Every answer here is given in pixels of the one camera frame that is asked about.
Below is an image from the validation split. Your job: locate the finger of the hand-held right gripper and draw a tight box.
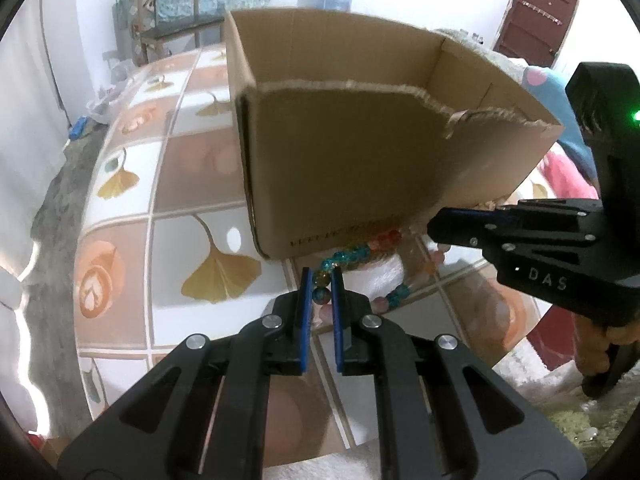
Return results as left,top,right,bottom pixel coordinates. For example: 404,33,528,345
442,198,607,235
426,212,637,331

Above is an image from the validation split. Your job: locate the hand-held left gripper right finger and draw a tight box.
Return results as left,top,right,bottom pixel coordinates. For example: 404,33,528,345
332,266,586,480

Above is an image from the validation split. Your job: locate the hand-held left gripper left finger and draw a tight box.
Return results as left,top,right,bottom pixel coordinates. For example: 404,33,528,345
57,267,315,480

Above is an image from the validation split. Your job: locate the multicolour glass bead bracelet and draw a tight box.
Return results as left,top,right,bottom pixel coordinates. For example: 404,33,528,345
312,229,447,321

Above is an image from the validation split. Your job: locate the brown cardboard box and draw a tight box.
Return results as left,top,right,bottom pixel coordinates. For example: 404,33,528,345
222,7,566,261

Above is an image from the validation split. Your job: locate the person's right hand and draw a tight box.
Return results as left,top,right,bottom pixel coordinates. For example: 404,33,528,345
574,307,635,377

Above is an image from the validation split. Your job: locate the light blue cloth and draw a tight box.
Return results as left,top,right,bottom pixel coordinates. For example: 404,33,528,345
520,65,601,196

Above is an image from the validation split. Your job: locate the pink blanket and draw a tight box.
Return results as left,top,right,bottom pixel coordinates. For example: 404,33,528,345
542,152,601,201

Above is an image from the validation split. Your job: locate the brown door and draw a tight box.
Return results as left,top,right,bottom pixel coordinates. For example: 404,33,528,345
492,0,583,68

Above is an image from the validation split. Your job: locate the ginkgo leaf print table cover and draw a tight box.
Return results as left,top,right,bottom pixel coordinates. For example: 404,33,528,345
72,42,601,461

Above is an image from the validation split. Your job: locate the green shaggy mat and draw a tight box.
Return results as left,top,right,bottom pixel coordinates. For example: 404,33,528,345
547,407,618,458

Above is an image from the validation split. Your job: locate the clear plastic bag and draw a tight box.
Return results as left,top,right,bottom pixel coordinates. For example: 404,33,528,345
87,55,137,122

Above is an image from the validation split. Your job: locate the wooden chair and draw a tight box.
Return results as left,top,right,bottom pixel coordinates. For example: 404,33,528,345
127,0,226,66

